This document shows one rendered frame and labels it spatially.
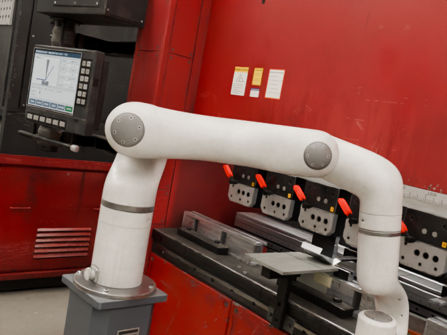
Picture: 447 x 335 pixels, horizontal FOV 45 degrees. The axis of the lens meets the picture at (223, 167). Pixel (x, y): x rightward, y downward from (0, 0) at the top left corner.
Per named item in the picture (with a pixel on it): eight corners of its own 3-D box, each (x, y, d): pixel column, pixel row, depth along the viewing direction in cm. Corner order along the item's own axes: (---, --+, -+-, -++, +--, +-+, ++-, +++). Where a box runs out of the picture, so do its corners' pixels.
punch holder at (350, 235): (341, 241, 173) (351, 192, 171) (357, 241, 178) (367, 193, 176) (380, 256, 161) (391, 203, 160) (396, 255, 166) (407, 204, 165)
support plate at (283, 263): (243, 256, 173) (244, 253, 173) (298, 254, 190) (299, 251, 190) (282, 275, 160) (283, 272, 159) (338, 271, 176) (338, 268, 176)
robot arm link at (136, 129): (117, 151, 126) (94, 155, 110) (123, 100, 125) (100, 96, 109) (330, 180, 122) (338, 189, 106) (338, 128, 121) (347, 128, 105)
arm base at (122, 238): (98, 304, 110) (112, 217, 108) (58, 273, 124) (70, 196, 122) (171, 295, 123) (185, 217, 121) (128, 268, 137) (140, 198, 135)
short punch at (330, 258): (308, 255, 187) (314, 228, 186) (312, 255, 189) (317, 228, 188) (330, 264, 180) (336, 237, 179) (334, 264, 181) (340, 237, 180)
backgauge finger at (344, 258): (315, 258, 191) (318, 244, 190) (360, 256, 207) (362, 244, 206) (342, 269, 181) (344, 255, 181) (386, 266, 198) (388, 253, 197)
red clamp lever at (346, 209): (338, 197, 170) (353, 222, 165) (346, 197, 172) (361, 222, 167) (335, 200, 171) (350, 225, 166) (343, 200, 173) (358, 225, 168)
